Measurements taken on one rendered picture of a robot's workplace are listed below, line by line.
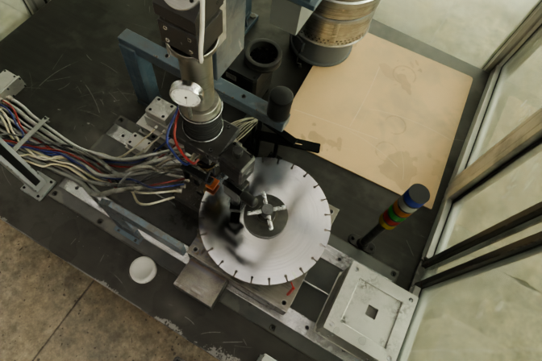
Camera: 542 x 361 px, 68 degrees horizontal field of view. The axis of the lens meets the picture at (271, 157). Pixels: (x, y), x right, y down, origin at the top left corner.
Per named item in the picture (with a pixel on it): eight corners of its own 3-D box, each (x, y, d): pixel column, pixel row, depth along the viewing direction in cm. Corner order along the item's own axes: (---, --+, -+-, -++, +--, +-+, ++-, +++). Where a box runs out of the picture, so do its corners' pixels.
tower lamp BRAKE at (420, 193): (427, 195, 87) (432, 189, 84) (419, 212, 85) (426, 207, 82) (407, 184, 87) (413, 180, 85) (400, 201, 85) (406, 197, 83)
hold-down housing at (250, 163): (252, 192, 90) (258, 150, 72) (238, 208, 87) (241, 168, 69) (234, 177, 91) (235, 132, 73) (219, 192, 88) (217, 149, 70)
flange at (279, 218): (287, 196, 103) (289, 192, 101) (288, 238, 98) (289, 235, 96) (243, 194, 102) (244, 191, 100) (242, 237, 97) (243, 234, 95)
